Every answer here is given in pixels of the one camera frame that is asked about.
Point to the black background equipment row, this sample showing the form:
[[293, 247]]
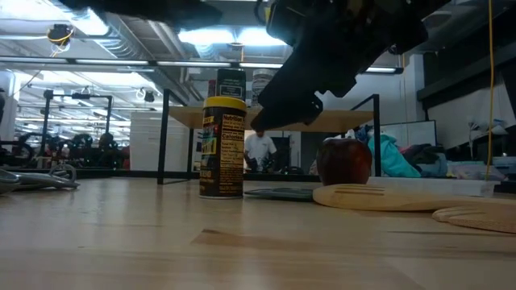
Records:
[[80, 151]]

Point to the plain wooden utensil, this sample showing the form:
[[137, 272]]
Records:
[[483, 221]]

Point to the white cabinet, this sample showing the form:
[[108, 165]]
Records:
[[141, 145]]

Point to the teal cloth pile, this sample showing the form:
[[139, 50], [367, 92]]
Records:
[[393, 161]]

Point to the white board black frame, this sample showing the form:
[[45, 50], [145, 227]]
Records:
[[411, 133]]

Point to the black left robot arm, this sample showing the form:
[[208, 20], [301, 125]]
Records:
[[161, 10]]

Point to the red apple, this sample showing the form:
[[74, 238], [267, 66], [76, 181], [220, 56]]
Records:
[[342, 161]]

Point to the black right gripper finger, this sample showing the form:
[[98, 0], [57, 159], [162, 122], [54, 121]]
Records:
[[286, 110]]

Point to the black round ceiling fixture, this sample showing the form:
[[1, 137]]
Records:
[[60, 33]]

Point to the black metal rig frame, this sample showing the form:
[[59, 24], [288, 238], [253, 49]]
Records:
[[121, 174]]

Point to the black background stand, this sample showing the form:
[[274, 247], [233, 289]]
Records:
[[109, 121]]

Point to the dark grey flat scraper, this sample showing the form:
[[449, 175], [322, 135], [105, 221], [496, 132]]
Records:
[[278, 194]]

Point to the standing person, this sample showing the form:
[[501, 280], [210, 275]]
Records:
[[260, 149]]

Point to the black bar with LED strips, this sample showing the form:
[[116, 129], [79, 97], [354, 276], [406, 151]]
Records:
[[193, 64]]

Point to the yellow lid dark spice jar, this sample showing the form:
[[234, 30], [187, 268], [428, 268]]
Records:
[[221, 161]]

